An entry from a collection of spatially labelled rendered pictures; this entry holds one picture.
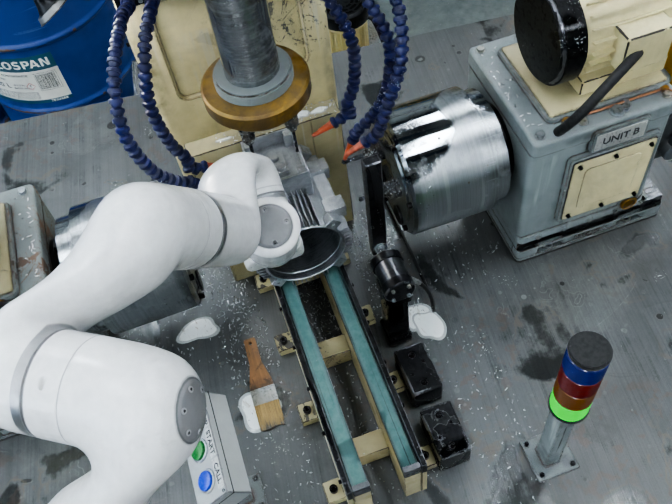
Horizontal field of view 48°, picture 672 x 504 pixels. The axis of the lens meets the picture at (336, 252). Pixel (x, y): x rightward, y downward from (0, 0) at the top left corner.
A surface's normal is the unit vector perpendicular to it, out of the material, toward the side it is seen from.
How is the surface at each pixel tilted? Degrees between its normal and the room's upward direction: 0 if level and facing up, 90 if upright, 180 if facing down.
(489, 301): 0
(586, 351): 0
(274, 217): 29
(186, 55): 90
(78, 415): 45
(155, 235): 52
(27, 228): 0
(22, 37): 90
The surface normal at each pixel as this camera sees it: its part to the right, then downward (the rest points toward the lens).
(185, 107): 0.32, 0.76
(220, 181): -0.40, -0.64
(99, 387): -0.18, -0.39
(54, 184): -0.10, -0.57
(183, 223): 0.94, -0.11
